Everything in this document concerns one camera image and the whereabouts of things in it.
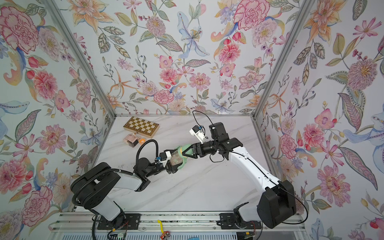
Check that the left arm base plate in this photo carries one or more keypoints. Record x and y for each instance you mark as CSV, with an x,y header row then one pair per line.
x,y
123,221

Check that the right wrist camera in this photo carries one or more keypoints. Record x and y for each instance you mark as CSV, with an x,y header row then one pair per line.
x,y
198,132

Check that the green bottle cap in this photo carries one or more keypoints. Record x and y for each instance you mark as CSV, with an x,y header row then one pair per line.
x,y
186,151

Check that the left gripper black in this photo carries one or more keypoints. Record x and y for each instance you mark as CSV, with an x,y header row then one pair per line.
x,y
169,169

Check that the pink black cube box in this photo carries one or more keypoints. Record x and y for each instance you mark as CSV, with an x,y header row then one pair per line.
x,y
132,140

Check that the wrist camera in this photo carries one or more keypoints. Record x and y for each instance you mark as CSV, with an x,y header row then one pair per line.
x,y
198,132
164,157

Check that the aluminium mounting rail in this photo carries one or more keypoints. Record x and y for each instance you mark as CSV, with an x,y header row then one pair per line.
x,y
150,222

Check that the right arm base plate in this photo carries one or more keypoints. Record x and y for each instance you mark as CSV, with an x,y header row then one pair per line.
x,y
232,221

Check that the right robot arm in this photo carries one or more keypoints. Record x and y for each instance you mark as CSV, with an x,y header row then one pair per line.
x,y
277,201

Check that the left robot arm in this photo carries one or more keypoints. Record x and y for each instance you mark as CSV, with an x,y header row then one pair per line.
x,y
91,190

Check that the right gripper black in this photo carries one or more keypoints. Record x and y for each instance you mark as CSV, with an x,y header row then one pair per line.
x,y
197,148

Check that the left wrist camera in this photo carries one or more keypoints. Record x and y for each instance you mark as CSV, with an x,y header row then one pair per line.
x,y
164,157

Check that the wooden chess board box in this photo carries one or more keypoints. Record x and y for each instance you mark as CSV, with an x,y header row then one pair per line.
x,y
142,127

